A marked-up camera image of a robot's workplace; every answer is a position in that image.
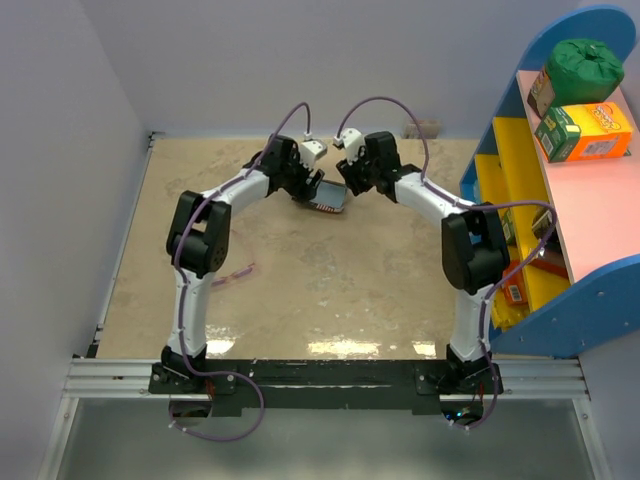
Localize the printed glasses case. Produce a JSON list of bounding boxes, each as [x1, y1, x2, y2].
[[294, 180, 348, 214]]

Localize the light blue cleaning cloth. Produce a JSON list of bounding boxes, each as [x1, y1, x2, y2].
[[310, 180, 347, 210]]

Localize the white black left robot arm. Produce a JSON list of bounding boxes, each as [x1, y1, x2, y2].
[[161, 135, 327, 392]]

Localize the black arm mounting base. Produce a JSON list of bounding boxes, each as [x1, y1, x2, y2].
[[149, 359, 504, 416]]

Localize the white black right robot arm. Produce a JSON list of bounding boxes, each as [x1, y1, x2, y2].
[[333, 128, 510, 393]]

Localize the pink transparent sunglasses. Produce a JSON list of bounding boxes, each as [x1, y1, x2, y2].
[[211, 237, 256, 288]]

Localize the green box in shelf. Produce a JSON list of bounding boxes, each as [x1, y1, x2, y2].
[[501, 208, 516, 246]]

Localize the orange box on shelf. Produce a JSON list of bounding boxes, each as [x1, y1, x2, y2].
[[501, 270, 528, 306]]

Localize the small brown printed box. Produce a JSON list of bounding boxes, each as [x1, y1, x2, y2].
[[527, 68, 555, 118]]

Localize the dark foil snack packet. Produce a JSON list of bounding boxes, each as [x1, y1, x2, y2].
[[531, 207, 569, 279]]

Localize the blue pink yellow shelf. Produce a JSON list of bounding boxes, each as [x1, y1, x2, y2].
[[460, 5, 639, 358]]

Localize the orange green snack box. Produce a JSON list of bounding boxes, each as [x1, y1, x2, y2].
[[534, 102, 635, 163]]

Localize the green wrapped package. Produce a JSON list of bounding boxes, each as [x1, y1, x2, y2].
[[545, 39, 625, 107]]

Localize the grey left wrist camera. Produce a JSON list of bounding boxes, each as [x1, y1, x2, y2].
[[298, 133, 328, 171]]

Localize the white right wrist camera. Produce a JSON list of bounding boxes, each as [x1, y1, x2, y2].
[[332, 128, 365, 164]]

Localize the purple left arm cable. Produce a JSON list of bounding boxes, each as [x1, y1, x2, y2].
[[167, 102, 314, 442]]

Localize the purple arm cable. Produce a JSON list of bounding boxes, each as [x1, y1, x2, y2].
[[337, 95, 559, 432], [167, 102, 314, 442]]

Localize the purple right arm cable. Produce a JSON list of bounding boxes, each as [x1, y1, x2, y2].
[[337, 95, 559, 432]]

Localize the aluminium table edge rail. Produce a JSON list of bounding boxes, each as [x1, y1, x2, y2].
[[83, 131, 165, 359]]

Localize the aluminium front frame rail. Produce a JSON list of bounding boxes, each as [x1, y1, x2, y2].
[[38, 358, 612, 479]]

